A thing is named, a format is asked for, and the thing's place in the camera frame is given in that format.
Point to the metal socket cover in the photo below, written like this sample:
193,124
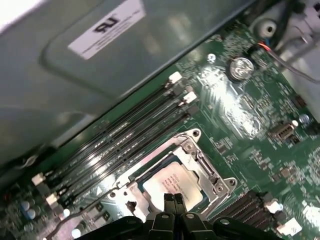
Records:
140,197

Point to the black PC case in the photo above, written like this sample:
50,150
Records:
75,87

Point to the white case sticker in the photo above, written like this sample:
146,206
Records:
107,30

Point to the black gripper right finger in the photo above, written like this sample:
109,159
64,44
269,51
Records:
190,227

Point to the green motherboard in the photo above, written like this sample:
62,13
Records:
250,162

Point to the silver-topped CPU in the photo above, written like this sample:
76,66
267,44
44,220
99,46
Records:
172,182

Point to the silver coin battery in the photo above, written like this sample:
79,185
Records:
241,68

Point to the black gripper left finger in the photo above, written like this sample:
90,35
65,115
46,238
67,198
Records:
167,225

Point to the CPU socket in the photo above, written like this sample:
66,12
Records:
193,138

